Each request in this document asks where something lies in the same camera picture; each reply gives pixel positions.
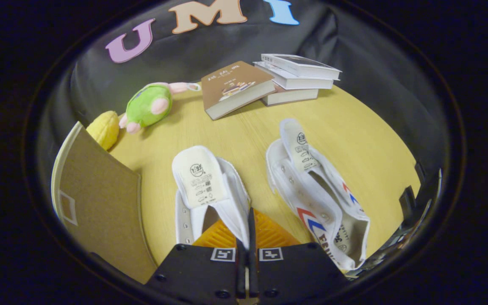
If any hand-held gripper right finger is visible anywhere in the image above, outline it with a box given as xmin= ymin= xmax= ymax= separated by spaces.
xmin=248 ymin=208 xmax=349 ymax=304

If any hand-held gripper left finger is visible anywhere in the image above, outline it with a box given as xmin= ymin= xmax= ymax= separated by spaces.
xmin=146 ymin=218 xmax=251 ymax=302

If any white canvas shoe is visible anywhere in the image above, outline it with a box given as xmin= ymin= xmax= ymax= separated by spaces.
xmin=172 ymin=146 xmax=251 ymax=250
xmin=266 ymin=118 xmax=371 ymax=271

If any white fabric storage box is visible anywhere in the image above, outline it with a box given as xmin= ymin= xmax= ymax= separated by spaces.
xmin=51 ymin=122 xmax=158 ymax=285

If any yellow plush toy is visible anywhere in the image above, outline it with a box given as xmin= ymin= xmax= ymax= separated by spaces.
xmin=86 ymin=111 xmax=120 ymax=151

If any green pink plush toy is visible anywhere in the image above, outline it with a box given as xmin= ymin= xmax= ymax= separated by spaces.
xmin=119 ymin=82 xmax=202 ymax=135

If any white paperback book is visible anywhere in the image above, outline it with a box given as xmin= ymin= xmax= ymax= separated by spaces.
xmin=253 ymin=61 xmax=335 ymax=91
xmin=261 ymin=83 xmax=319 ymax=107

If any brown cover book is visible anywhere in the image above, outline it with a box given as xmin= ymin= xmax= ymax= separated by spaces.
xmin=201 ymin=61 xmax=277 ymax=121

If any black backdrop cloth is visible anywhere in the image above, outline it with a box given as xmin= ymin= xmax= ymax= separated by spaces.
xmin=36 ymin=0 xmax=449 ymax=183

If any dark metal bracket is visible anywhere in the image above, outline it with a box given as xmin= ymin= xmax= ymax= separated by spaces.
xmin=356 ymin=161 xmax=443 ymax=278

